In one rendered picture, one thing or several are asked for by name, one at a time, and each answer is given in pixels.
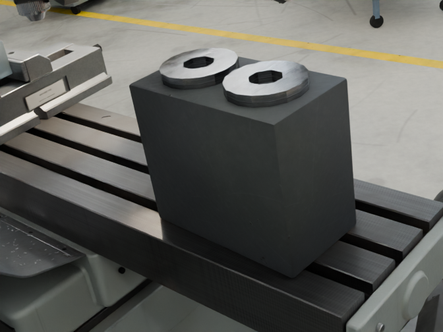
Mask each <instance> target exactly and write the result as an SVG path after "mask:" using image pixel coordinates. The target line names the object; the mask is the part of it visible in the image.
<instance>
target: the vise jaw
mask: <svg viewBox="0 0 443 332"><path fill-rule="evenodd" d="M5 51H6V54H7V57H8V60H9V64H10V66H11V70H12V72H13V73H12V74H10V75H8V76H6V77H7V78H12V79H16V80H21V81H25V82H27V81H28V82H31V81H33V80H35V79H37V78H39V77H41V76H43V75H45V74H47V73H49V72H51V71H53V68H52V65H51V61H50V59H49V58H47V57H44V56H43V55H40V54H37V53H30V52H25V51H18V50H14V49H7V48H5Z"/></svg>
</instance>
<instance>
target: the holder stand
mask: <svg viewBox="0 0 443 332"><path fill-rule="evenodd" d="M129 89H130V92H131V97H132V101H133V106H134V111H135V114H136V119H137V123H138V128H139V131H140V137H141V140H142V145H143V148H144V153H145V156H146V162H147V165H148V170H149V174H150V179H151V182H152V187H153V191H154V196H155V199H156V204H157V207H158V213H159V216H160V217H161V218H162V219H164V220H166V221H168V222H170V223H173V224H174V225H176V226H179V227H181V228H183V229H186V230H188V231H190V232H192V233H194V234H196V235H198V236H201V237H203V238H205V239H207V240H210V241H212V242H214V243H216V244H219V245H220V246H223V247H225V248H227V249H229V250H231V251H234V252H236V253H238V254H240V255H242V256H244V257H246V258H249V259H251V260H253V261H255V262H258V263H260V264H262V265H265V266H266V267H269V268H270V269H273V270H275V271H277V272H280V273H282V274H284V275H286V276H288V277H290V278H294V277H296V276H297V275H298V274H300V272H302V271H303V270H304V269H305V268H306V267H307V266H309V265H310V264H311V263H312V262H313V261H314V260H315V259H317V258H318V257H319V256H320V255H321V254H323V253H324V252H325V251H326V250H327V249H329V247H331V245H333V244H334V243H335V242H336V241H338V240H339V239H340V238H341V237H342V236H343V235H344V234H345V233H347V232H348V231H349V230H350V229H352V228H353V227H354V226H355V224H356V211H355V191H354V181H353V161H352V151H351V131H350V120H349V100H348V89H347V79H346V78H344V77H340V76H334V75H330V74H324V73H320V72H314V71H310V70H308V69H307V68H306V67H305V66H304V65H301V64H299V63H296V62H293V61H279V60H278V61H258V60H254V59H248V58H244V57H238V56H237V54H236V53H235V52H234V51H231V50H228V49H224V48H215V47H212V48H204V49H195V50H191V51H186V52H183V53H180V54H178V55H175V56H172V57H170V58H169V59H168V60H166V61H164V62H163V63H162V65H161V66H160V68H159V70H157V71H156V72H153V73H152V74H149V75H148V76H145V77H144V78H141V79H140V80H137V81H136V82H133V83H132V84H130V85H129Z"/></svg>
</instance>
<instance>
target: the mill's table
mask: <svg viewBox="0 0 443 332"><path fill-rule="evenodd" d="M40 122H41V123H40V124H38V125H36V126H34V127H33V128H31V129H29V130H27V131H26V132H23V133H22V134H20V135H18V136H16V137H14V138H13V139H11V140H9V141H7V142H5V143H4V144H1V145H0V207H2V208H4V209H6V210H8V211H10V212H12V213H14V214H16V215H19V216H21V217H23V218H25V219H27V220H29V221H31V222H33V223H35V224H37V225H39V226H41V227H43V228H45V229H47V230H49V231H51V232H53V233H55V234H57V235H59V236H62V237H64V238H66V239H68V240H70V241H72V242H74V243H76V244H78V245H80V246H82V247H84V248H87V249H89V250H91V251H93V252H95V253H97V254H99V255H101V256H103V257H105V258H107V259H109V260H111V261H113V262H115V263H118V264H119V265H122V266H123V267H126V268H127V269H130V270H132V271H134V272H136V273H138V274H140V275H142V276H144V277H146V278H148V279H150V280H153V281H155V282H157V283H159V284H161V285H163V286H165V287H167V288H169V289H171V290H173V291H175V292H178V293H179V294H182V295H183V296H186V297H187V298H190V299H191V300H194V301H195V302H198V303H200V304H202V305H204V306H206V307H208V308H210V309H212V310H214V311H216V312H219V313H221V314H223V315H225V316H227V317H229V318H231V319H233V320H235V321H237V322H239V323H242V324H243V325H246V326H247V327H250V328H251V329H254V330H255V331H257V332H400V331H401V330H402V329H403V328H404V327H405V326H406V324H407V323H408V322H409V320H410V319H413V318H415V317H416V316H417V315H418V313H419V312H420V311H421V309H422V307H423V305H424V303H425V300H426V299H427V297H428V296H429V294H430V293H431V292H432V291H433V290H434V289H435V287H436V286H437V285H438V284H439V282H441V280H442V279H443V203H442V202H438V201H435V200H431V199H428V198H424V197H420V196H416V195H413V194H409V193H406V192H402V191H399V190H394V189H391V188H387V187H385V186H380V185H377V184H373V183H370V182H365V181H363V180H359V179H353V181H354V191H355V211H356V224H355V226H354V227H353V228H352V229H350V230H349V231H348V232H347V233H345V234H344V235H343V236H342V237H341V238H340V239H339V240H338V241H336V242H335V243H334V244H333V245H331V247H329V249H327V250H326V251H325V252H324V253H323V254H321V255H320V256H319V257H318V258H317V259H315V260H314V261H313V262H312V263H311V264H310V265H309V266H307V267H306V268H305V269H304V270H303V271H302V272H300V274H298V275H297V276H296V277H294V278H290V277H288V276H286V275H284V274H282V273H280V272H277V271H275V270H273V269H270V268H269V267H266V266H265V265H262V264H260V263H258V262H255V261H253V260H251V259H249V258H246V257H244V256H242V255H240V254H238V253H236V252H234V251H231V250H229V249H227V248H225V247H223V246H220V245H219V244H216V243H214V242H212V241H210V240H207V239H205V238H203V237H201V236H198V235H196V234H194V233H192V232H190V231H188V230H186V229H183V228H181V227H179V226H176V225H174V224H173V223H170V222H168V221H166V220H164V219H162V218H161V217H160V216H159V213H158V207H157V204H156V199H155V196H154V191H153V187H152V182H151V179H150V174H149V170H148V165H147V162H146V156H145V153H144V148H143V145H142V140H141V137H140V131H139V128H138V123H137V119H136V118H133V117H128V116H126V115H121V114H118V113H114V112H111V111H107V110H104V109H100V108H97V107H92V106H89V105H85V104H82V103H76V104H74V105H73V106H71V107H69V108H67V109H65V110H64V111H62V112H60V113H58V114H56V115H54V116H52V117H51V118H49V119H47V118H41V119H40Z"/></svg>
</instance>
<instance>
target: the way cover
mask: <svg viewBox="0 0 443 332"><path fill-rule="evenodd" d="M5 216H6V215H5V214H3V213H1V212H0V227H1V228H0V274H1V275H7V276H11V277H17V278H28V277H33V276H35V275H39V274H41V273H43V272H46V271H49V270H51V269H54V268H56V267H59V266H61V265H64V264H66V263H69V262H72V261H75V260H77V259H80V258H83V257H84V256H86V254H83V253H82V252H79V251H78V250H75V249H74V248H71V247H70V246H67V245H66V244H63V243H62V242H59V241H58V240H55V239H54V238H51V237H50V236H47V235H45V234H43V233H41V232H39V231H37V230H35V229H33V228H31V227H28V226H27V225H25V224H23V223H21V222H19V221H17V220H15V219H13V218H11V217H9V216H7V217H5ZM4 219H6V220H4ZM11 230H13V231H11ZM16 230H18V231H16ZM28 235H30V236H28ZM31 235H33V236H31ZM15 239H16V240H15ZM14 241H15V243H14ZM31 241H32V242H31ZM7 243H8V244H7ZM33 243H35V244H33ZM17 244H18V245H17ZM2 245H3V246H2ZM16 245H17V246H16ZM64 246H66V247H64ZM15 248H18V249H15ZM29 248H32V249H29ZM45 249H46V250H45ZM12 251H13V252H12ZM24 252H26V253H24ZM55 252H58V253H55ZM64 254H70V255H68V256H67V255H64ZM18 255H19V256H18ZM20 257H21V258H20ZM52 259H53V260H52ZM36 260H37V261H36ZM40 260H41V261H40ZM14 261H15V262H14ZM35 262H36V263H35ZM24 263H25V264H24ZM20 264H22V265H20Z"/></svg>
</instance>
